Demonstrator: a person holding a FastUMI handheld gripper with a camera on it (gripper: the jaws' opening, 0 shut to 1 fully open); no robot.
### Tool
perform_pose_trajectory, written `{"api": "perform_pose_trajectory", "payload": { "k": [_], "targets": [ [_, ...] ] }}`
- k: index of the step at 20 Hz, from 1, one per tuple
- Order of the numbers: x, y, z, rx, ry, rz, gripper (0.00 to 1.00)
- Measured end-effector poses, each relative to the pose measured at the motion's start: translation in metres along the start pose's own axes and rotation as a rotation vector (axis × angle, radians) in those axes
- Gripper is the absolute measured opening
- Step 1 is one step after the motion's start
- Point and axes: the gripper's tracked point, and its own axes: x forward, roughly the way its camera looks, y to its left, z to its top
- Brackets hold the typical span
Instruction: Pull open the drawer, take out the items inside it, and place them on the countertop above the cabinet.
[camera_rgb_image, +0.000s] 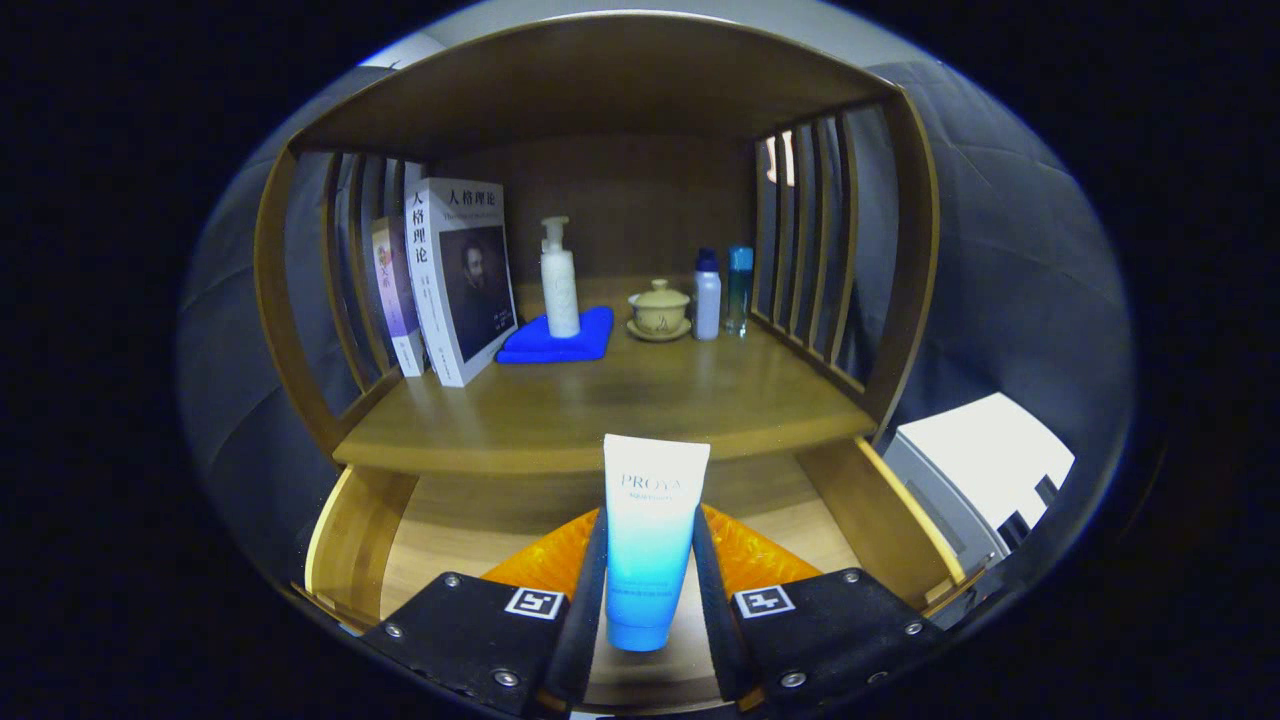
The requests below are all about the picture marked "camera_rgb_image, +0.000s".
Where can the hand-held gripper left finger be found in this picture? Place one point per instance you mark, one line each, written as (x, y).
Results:
(585, 620)

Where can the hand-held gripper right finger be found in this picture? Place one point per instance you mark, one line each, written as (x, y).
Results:
(715, 600)

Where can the white and blue cosmetic tube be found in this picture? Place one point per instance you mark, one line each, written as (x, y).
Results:
(650, 540)

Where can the wooden drawer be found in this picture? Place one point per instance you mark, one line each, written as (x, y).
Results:
(450, 520)

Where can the wooden countertop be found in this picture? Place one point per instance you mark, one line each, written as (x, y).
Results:
(620, 400)

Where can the wooden cabinet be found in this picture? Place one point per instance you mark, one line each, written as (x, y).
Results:
(600, 80)

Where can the blue folded cloth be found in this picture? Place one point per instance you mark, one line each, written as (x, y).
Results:
(540, 345)

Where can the yellow lidded teacup with saucer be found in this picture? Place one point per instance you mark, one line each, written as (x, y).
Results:
(659, 312)

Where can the white and grey appliance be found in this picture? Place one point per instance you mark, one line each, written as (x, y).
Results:
(980, 460)

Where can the white bottle with blue cap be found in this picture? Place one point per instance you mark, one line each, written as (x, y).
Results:
(707, 300)

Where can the teal clear bottle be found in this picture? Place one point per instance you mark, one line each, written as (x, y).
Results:
(739, 290)

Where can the white pump bottle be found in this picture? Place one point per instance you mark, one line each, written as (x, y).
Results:
(560, 295)

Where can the thick white portrait book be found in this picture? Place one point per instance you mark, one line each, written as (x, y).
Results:
(460, 290)

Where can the thin purple book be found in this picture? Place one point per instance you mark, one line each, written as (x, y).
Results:
(395, 290)

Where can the black backdrop cloth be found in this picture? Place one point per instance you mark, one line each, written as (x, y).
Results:
(1000, 280)

